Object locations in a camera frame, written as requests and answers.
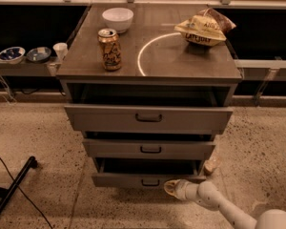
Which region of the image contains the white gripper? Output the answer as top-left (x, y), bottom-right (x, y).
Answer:
top-left (164, 179), bottom-right (199, 201)

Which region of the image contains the grey bottom drawer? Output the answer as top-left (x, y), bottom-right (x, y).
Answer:
top-left (92, 157), bottom-right (206, 189)

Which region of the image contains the grey drawer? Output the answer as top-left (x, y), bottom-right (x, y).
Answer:
top-left (65, 104), bottom-right (233, 135)
top-left (92, 157), bottom-right (206, 189)
top-left (83, 139), bottom-right (215, 160)

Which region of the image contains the grey middle drawer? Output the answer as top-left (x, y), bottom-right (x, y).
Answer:
top-left (83, 139), bottom-right (215, 160)

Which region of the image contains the grey drawer cabinet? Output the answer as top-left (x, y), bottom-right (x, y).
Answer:
top-left (55, 3), bottom-right (243, 177)

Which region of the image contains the grey top drawer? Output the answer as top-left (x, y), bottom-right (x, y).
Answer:
top-left (65, 104), bottom-right (233, 135)

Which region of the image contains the cabinet caster wheel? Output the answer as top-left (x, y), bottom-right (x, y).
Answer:
top-left (204, 157), bottom-right (220, 176)

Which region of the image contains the gold soda can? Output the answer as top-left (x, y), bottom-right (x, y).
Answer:
top-left (98, 28), bottom-right (121, 71)

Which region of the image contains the yellow chip bag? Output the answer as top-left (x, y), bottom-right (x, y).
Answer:
top-left (174, 9), bottom-right (236, 47)

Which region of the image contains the grey side shelf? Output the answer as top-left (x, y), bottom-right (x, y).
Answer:
top-left (0, 57), bottom-right (60, 77)

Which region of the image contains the black stand leg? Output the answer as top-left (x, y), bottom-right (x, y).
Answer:
top-left (0, 156), bottom-right (37, 214)

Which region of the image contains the white bowl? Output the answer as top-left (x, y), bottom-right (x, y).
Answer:
top-left (102, 8), bottom-right (133, 33)

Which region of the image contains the white paper cup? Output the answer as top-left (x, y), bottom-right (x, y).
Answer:
top-left (53, 43), bottom-right (68, 61)

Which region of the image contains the blue shallow bowl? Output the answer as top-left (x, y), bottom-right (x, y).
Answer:
top-left (27, 47), bottom-right (51, 63)

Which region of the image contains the blue patterned bowl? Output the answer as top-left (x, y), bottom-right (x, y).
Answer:
top-left (0, 47), bottom-right (26, 64)

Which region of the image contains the black floor cable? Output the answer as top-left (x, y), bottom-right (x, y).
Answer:
top-left (0, 147), bottom-right (54, 229)

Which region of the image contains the white cable bundle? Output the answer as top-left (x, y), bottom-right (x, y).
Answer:
top-left (0, 60), bottom-right (18, 104)

